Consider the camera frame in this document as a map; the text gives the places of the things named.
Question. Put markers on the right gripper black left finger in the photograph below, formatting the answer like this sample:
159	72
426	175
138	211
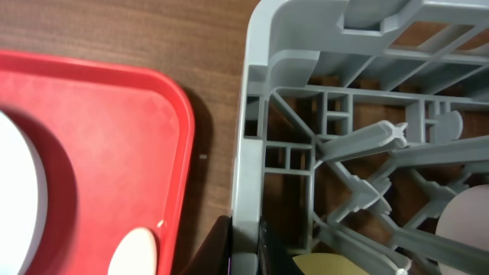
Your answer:
213	256

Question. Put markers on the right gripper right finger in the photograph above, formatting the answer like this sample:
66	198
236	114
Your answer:
273	258

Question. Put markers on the yellow plastic cup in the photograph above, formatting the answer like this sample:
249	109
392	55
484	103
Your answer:
326	264

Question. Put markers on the white plastic spoon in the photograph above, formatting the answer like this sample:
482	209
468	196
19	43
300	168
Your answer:
136	254

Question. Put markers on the pink plastic cup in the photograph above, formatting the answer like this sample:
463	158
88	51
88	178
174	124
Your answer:
465	218

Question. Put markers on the light blue plate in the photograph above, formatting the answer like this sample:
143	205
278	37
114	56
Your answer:
24	199

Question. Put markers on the grey dishwasher rack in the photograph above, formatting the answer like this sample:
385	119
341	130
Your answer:
357	87

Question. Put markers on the red plastic tray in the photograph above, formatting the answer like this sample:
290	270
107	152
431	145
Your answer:
115	142

